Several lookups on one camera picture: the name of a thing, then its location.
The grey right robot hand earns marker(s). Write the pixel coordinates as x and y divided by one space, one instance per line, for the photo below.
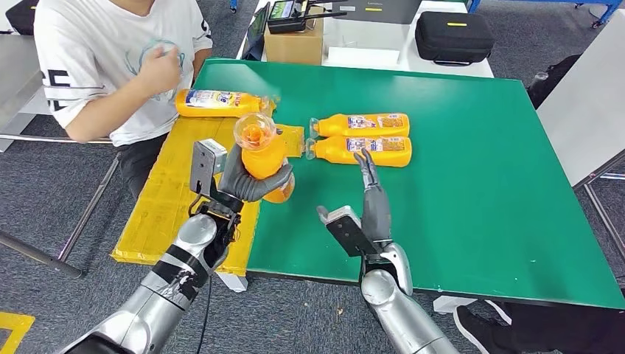
378 215

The person's right hand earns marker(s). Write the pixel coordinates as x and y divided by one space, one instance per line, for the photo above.
161 71

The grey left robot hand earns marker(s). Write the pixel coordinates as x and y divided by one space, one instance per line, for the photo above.
234 183

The orange detergent bottle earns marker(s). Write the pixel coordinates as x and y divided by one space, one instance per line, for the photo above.
220 105
261 161
337 126
390 156

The person's right forearm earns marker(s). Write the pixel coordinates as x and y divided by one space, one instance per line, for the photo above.
102 117

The person's left forearm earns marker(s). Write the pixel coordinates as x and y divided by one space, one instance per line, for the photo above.
201 61

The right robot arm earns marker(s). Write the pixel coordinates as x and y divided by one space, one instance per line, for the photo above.
395 308

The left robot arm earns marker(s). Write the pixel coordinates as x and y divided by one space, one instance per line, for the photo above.
161 288

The person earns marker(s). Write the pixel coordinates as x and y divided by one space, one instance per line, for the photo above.
561 332
97 58

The yellow taped cardboard board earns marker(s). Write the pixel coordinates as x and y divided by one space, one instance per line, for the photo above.
166 195

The white table foot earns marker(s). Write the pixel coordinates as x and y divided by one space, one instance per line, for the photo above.
234 283
449 304

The black tablet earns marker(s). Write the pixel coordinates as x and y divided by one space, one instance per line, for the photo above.
256 34

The brown cardboard box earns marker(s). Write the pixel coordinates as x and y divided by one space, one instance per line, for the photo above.
293 49

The black remote controller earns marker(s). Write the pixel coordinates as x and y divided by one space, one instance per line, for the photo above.
285 19

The grey folding table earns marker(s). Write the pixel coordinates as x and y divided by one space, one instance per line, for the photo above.
14 73
586 97

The white flat box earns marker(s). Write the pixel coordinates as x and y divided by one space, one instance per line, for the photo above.
361 57

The white table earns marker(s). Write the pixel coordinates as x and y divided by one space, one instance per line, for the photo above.
361 36

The black carrying case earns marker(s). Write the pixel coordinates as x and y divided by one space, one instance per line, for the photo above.
454 41

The grey case with yellow sticker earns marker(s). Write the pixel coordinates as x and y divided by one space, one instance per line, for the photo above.
390 14

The black backpack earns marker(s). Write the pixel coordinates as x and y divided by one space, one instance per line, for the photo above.
556 78

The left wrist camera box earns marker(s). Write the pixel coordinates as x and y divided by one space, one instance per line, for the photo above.
207 163

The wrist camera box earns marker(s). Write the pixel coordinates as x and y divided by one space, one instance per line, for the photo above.
207 163
349 234

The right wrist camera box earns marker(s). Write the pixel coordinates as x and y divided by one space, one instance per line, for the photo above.
349 234

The blue metal post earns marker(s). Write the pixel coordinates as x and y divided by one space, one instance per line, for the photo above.
233 5

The blue metal frame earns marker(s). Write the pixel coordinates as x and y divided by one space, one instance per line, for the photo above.
608 10

